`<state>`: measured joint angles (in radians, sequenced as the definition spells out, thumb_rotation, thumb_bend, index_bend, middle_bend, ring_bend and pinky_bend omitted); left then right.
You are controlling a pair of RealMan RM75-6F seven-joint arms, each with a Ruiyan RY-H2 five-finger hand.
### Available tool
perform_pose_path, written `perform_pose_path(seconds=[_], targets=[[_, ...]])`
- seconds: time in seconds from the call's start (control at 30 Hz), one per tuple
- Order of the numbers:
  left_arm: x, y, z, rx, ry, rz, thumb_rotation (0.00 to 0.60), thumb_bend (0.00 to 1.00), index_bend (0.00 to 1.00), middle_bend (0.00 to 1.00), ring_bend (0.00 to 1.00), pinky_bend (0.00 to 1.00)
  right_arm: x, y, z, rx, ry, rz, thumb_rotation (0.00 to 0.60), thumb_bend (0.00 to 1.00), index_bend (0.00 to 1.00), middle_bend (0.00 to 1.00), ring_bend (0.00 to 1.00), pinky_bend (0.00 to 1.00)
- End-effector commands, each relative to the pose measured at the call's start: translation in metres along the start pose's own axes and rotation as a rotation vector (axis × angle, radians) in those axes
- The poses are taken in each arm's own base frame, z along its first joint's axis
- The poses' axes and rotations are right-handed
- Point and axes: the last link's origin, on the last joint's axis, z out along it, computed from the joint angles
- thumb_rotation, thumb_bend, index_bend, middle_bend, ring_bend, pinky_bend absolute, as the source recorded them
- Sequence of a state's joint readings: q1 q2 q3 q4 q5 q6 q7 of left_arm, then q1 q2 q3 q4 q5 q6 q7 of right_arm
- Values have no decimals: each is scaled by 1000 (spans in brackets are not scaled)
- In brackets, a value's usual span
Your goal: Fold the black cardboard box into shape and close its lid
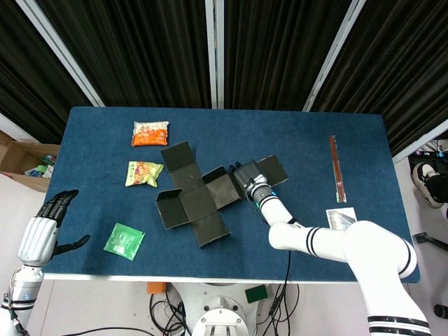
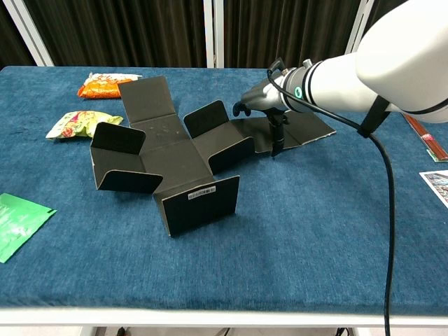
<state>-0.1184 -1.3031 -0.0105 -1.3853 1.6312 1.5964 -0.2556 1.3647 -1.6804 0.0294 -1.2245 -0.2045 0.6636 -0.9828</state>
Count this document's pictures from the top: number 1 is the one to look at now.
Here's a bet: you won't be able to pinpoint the black floor cable tangle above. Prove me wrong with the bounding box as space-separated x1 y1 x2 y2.
148 282 302 336

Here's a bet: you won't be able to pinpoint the cardboard box with clutter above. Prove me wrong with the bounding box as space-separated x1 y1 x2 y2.
0 129 61 193

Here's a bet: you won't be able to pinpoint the green sachet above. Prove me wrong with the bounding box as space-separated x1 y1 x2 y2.
102 222 146 261

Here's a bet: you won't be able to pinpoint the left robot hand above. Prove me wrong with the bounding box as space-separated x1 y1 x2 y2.
17 189 91 266

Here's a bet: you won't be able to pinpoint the black paper box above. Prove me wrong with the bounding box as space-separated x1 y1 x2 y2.
155 140 290 249

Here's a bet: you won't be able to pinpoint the white frame post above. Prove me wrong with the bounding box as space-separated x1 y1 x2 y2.
204 0 225 109
15 0 106 108
384 118 448 165
302 0 367 113

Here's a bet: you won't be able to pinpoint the red-brown chopsticks in wrapper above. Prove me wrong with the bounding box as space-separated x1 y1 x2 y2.
328 135 349 204

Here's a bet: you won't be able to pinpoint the photo postcard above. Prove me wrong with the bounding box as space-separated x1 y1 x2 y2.
325 206 358 232

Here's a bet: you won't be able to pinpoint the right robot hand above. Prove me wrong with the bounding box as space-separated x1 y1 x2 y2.
229 160 272 196

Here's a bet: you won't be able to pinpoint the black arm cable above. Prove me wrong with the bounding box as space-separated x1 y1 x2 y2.
0 293 31 336
244 177 293 336

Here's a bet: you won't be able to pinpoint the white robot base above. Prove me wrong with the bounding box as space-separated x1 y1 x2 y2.
167 282 277 336

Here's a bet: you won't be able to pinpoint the green block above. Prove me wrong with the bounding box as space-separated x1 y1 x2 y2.
244 285 269 304

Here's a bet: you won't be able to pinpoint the orange snack packet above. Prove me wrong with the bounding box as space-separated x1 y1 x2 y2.
131 120 171 147

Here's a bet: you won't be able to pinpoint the black floor tool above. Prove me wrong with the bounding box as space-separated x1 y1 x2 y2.
413 232 448 251

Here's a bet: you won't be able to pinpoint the blue table mat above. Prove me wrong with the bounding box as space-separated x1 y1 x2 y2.
41 106 421 284

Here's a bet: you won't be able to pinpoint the black pleated curtain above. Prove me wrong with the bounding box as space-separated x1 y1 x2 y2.
34 0 213 109
0 0 94 144
222 0 354 112
311 0 448 157

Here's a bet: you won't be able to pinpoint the black and white sneaker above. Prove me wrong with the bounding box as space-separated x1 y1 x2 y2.
411 162 448 209

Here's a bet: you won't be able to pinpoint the yellow-green snack packet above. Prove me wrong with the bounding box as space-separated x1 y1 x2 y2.
125 160 165 188

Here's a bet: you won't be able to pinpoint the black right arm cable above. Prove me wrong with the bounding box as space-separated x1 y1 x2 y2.
244 177 293 336

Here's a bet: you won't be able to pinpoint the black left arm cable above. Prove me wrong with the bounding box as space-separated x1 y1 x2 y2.
0 293 31 336

